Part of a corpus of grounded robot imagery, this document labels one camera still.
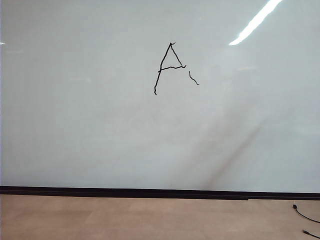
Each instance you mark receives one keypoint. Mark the whiteboard with black frame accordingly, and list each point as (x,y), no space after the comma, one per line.
(75,112)

